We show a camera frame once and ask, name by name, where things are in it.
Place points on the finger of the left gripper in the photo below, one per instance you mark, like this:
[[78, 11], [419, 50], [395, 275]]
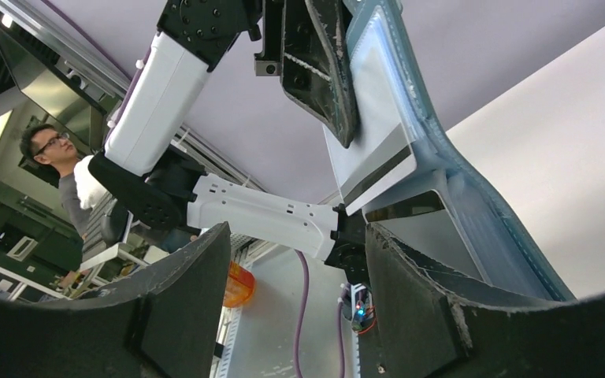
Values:
[[316, 72]]

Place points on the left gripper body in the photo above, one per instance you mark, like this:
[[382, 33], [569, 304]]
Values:
[[268, 61]]

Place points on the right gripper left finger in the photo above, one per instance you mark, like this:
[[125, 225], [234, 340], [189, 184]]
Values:
[[161, 321]]

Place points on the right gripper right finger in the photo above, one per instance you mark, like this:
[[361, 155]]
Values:
[[435, 321]]

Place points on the white card with stripe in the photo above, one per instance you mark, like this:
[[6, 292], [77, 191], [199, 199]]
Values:
[[380, 155]]

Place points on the blue card holder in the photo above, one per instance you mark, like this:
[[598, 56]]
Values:
[[446, 209]]

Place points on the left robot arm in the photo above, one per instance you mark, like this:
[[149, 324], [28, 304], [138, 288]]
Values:
[[155, 172]]

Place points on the orange object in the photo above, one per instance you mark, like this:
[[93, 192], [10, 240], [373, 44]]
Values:
[[240, 286]]

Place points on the person with glasses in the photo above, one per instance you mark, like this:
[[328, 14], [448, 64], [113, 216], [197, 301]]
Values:
[[45, 146]]

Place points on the white cable duct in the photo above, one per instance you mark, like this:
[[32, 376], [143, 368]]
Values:
[[230, 318]]

